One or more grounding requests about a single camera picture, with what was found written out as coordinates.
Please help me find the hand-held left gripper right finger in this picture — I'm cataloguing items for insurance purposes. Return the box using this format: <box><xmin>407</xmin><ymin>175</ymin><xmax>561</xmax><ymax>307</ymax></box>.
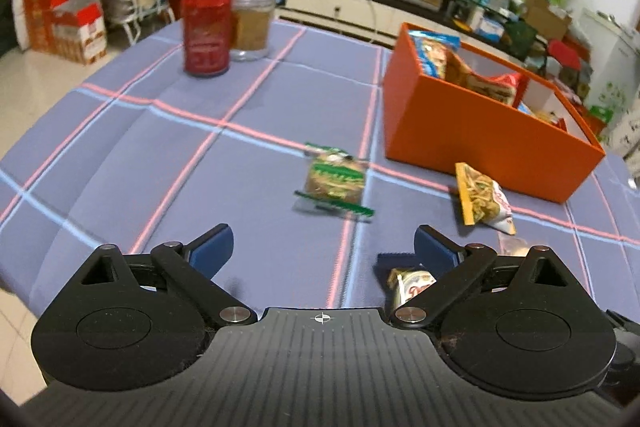
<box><xmin>389</xmin><ymin>225</ymin><xmax>583</xmax><ymax>329</ymax></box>

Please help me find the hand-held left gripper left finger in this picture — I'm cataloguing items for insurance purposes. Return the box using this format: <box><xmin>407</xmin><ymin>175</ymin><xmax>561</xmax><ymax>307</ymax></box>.
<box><xmin>65</xmin><ymin>223</ymin><xmax>258</xmax><ymax>328</ymax></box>

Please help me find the gold and white snack packet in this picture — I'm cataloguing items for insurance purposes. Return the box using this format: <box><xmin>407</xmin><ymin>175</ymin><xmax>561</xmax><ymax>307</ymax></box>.
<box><xmin>387</xmin><ymin>267</ymin><xmax>441</xmax><ymax>313</ymax></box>

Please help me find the yellow and red snack packet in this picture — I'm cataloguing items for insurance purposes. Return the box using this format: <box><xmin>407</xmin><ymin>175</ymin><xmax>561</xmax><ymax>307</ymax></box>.
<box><xmin>450</xmin><ymin>162</ymin><xmax>517</xmax><ymax>236</ymax></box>

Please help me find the orange cardboard box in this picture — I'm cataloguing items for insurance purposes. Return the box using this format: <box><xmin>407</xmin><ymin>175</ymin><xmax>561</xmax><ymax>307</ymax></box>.
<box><xmin>382</xmin><ymin>22</ymin><xmax>607</xmax><ymax>206</ymax></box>

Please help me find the green edged snack packet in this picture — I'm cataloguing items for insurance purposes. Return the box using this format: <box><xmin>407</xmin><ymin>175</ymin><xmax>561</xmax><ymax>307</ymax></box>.
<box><xmin>292</xmin><ymin>142</ymin><xmax>376</xmax><ymax>221</ymax></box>

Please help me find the brown and white snack packet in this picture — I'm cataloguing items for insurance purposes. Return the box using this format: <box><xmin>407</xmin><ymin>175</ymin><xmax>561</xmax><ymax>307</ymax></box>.
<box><xmin>445</xmin><ymin>52</ymin><xmax>518</xmax><ymax>108</ymax></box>

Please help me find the blue edged snack packet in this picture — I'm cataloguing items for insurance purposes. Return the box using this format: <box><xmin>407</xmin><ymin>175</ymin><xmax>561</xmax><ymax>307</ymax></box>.
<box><xmin>409</xmin><ymin>31</ymin><xmax>462</xmax><ymax>80</ymax></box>

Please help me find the small pale snack packet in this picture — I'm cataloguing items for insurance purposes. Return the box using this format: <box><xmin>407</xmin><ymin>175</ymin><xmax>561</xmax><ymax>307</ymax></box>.
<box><xmin>500</xmin><ymin>234</ymin><xmax>531</xmax><ymax>258</ymax></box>

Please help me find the purple plaid tablecloth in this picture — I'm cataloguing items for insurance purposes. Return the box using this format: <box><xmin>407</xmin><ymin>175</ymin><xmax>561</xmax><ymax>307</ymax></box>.
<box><xmin>0</xmin><ymin>19</ymin><xmax>640</xmax><ymax>333</ymax></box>

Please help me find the red drink can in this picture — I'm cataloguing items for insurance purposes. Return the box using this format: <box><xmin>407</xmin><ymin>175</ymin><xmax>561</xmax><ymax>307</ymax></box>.
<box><xmin>182</xmin><ymin>0</ymin><xmax>235</xmax><ymax>78</ymax></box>

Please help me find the dark green bag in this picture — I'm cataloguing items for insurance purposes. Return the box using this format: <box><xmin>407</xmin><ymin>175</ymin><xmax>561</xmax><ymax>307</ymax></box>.
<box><xmin>495</xmin><ymin>19</ymin><xmax>539</xmax><ymax>58</ymax></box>

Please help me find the clear plastic jar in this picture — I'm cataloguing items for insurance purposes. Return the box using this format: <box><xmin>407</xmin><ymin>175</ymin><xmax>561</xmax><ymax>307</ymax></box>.
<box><xmin>230</xmin><ymin>0</ymin><xmax>277</xmax><ymax>62</ymax></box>

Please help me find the white household appliance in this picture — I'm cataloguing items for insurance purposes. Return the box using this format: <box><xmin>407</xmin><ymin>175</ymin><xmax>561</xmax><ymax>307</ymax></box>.
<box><xmin>582</xmin><ymin>9</ymin><xmax>640</xmax><ymax>122</ymax></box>

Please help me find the white television stand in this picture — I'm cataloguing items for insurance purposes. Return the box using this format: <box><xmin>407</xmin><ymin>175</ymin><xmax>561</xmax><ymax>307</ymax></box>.
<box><xmin>277</xmin><ymin>0</ymin><xmax>551</xmax><ymax>58</ymax></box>

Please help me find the brown cardboard box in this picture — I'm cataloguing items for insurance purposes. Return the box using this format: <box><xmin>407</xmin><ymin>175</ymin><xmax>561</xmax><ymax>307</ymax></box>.
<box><xmin>522</xmin><ymin>0</ymin><xmax>572</xmax><ymax>40</ymax></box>

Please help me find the red printed carton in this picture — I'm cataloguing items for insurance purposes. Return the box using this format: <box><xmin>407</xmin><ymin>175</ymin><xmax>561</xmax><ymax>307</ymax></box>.
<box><xmin>22</xmin><ymin>0</ymin><xmax>108</xmax><ymax>66</ymax></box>

